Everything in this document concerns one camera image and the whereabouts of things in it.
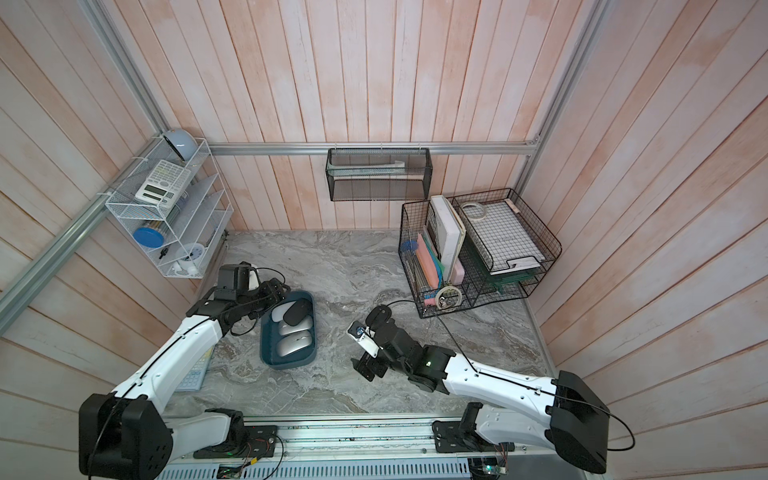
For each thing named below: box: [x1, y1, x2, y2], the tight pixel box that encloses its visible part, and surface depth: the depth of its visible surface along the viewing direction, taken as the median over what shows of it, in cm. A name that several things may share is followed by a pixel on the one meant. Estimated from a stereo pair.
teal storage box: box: [260, 290, 317, 370], surface depth 92 cm
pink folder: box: [416, 232, 439, 289], surface depth 103 cm
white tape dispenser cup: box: [176, 243, 205, 274], surface depth 92 cm
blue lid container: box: [133, 227, 164, 248], surface depth 78 cm
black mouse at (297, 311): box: [283, 299, 312, 326], surface depth 95 cm
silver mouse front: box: [278, 315, 313, 335], surface depth 94 cm
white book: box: [430, 195, 466, 283], surface depth 91 cm
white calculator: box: [135, 159, 191, 209], surface depth 78 cm
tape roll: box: [436, 286, 462, 310], surface depth 98 cm
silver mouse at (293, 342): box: [276, 330, 313, 357], surface depth 92 cm
